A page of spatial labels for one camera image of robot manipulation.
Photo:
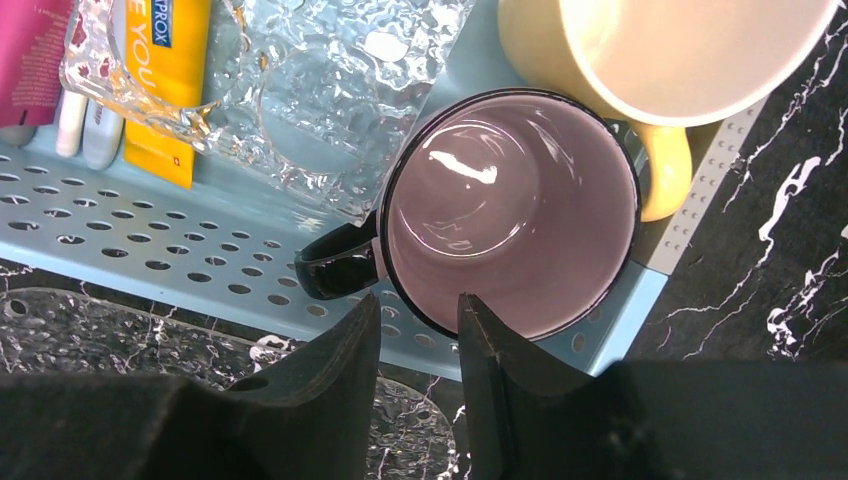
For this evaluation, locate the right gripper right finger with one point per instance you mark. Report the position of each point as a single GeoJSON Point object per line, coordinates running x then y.
{"type": "Point", "coordinates": [531, 416]}

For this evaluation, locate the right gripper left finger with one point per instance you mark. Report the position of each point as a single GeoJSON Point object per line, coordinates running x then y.
{"type": "Point", "coordinates": [307, 416]}

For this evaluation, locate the blue plastic basket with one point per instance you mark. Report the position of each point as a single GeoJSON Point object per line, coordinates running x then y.
{"type": "Point", "coordinates": [223, 247]}

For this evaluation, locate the purple mug black rim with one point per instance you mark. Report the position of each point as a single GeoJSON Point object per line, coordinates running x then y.
{"type": "Point", "coordinates": [521, 197]}

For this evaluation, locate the clear glass tray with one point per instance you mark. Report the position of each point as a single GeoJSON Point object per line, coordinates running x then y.
{"type": "Point", "coordinates": [44, 330]}

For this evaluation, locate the yellow mug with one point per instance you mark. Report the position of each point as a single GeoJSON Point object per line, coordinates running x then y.
{"type": "Point", "coordinates": [662, 66]}

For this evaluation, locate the white toothbrush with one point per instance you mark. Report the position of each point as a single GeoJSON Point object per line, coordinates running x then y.
{"type": "Point", "coordinates": [89, 129]}

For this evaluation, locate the yellow toothpaste tube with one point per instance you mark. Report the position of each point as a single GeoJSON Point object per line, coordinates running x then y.
{"type": "Point", "coordinates": [166, 44]}

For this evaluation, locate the pink toothpaste tube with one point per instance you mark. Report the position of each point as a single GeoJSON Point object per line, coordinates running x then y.
{"type": "Point", "coordinates": [33, 36]}

